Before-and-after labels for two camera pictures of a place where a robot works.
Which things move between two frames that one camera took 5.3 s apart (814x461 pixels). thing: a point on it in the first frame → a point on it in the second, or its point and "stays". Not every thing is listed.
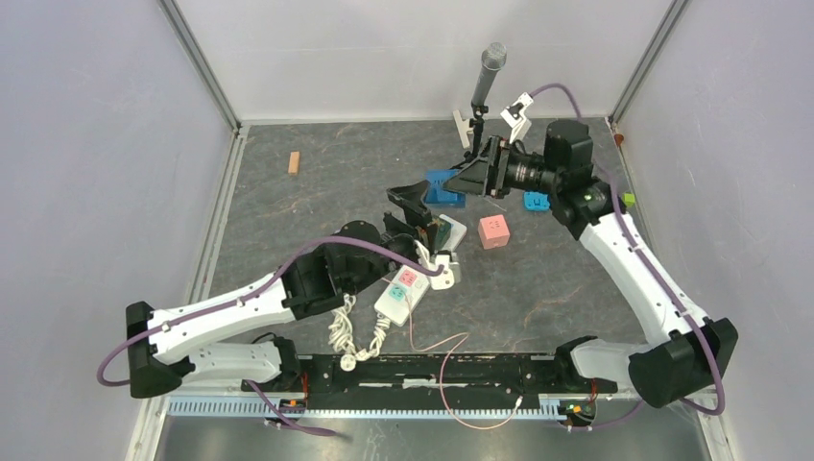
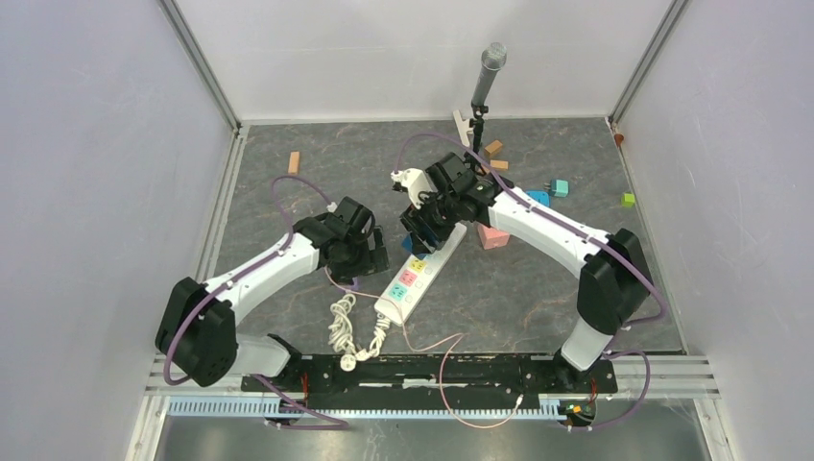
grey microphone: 493,57 stays
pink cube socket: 493,231 stays
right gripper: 477,176 → 415,220
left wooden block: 294,162 stays
